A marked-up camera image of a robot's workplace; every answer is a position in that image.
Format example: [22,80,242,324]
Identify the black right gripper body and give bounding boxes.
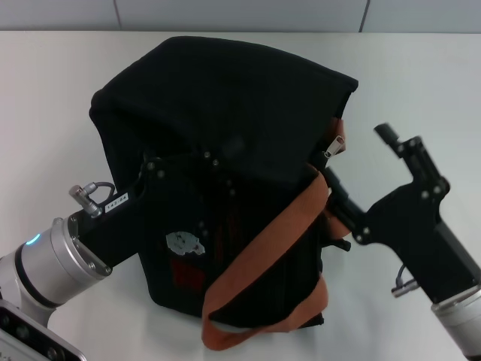
[354,177,481,304]

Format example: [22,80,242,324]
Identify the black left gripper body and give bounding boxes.
[68,153,212,270]

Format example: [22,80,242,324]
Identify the black food bag orange straps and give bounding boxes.
[89,35,360,351]

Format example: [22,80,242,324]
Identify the left gripper cable metal plug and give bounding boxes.
[68,181,116,219]

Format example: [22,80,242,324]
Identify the gripper cable metal plug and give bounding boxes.
[68,181,116,219]
[390,262,416,299]

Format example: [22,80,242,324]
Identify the right gripper cable metal plug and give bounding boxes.
[390,262,416,299]

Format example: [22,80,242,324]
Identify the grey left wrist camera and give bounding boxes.
[0,299,86,361]

